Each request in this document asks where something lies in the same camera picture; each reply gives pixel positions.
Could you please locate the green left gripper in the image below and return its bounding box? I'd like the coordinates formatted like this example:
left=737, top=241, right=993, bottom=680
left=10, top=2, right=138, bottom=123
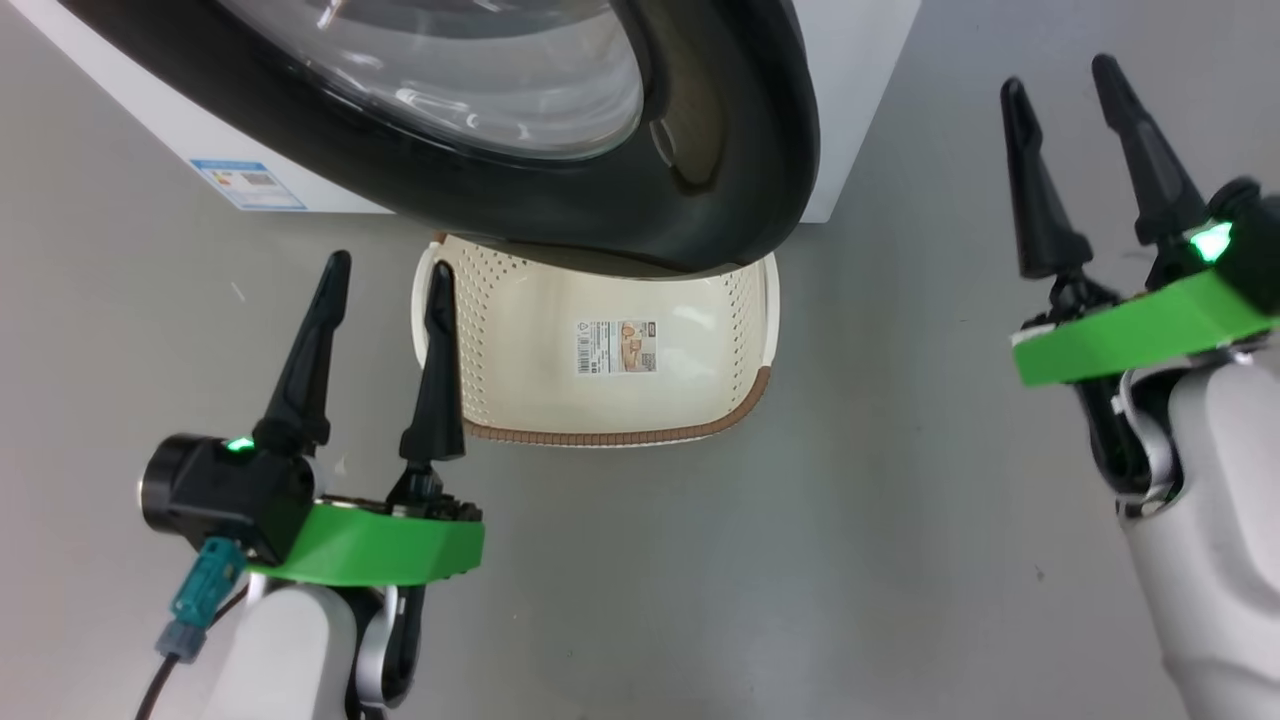
left=245, top=250, right=487, bottom=587

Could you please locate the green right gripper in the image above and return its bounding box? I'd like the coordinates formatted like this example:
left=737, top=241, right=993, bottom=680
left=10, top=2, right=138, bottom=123
left=1000, top=53, right=1280, bottom=389

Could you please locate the black glass washing machine door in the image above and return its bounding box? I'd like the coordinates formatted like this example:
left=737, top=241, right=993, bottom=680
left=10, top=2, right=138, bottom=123
left=60, top=0, right=821, bottom=273

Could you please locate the cream laundry basket brown rim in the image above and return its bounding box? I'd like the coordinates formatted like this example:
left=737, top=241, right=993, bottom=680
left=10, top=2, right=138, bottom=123
left=412, top=232, right=780, bottom=448

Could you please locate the white front-load washing machine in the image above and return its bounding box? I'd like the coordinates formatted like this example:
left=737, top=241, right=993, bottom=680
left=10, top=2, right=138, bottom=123
left=8, top=0, right=921, bottom=223

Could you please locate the blue energy label sticker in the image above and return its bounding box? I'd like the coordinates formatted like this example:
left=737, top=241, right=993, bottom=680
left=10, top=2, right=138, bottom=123
left=190, top=158, right=306, bottom=211

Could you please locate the paper product label sticker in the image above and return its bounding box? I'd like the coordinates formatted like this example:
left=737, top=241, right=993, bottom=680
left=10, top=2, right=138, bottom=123
left=576, top=320, right=659, bottom=376

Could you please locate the left camera cable teal plug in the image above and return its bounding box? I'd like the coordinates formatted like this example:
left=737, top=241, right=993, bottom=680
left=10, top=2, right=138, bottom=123
left=133, top=537, right=247, bottom=720

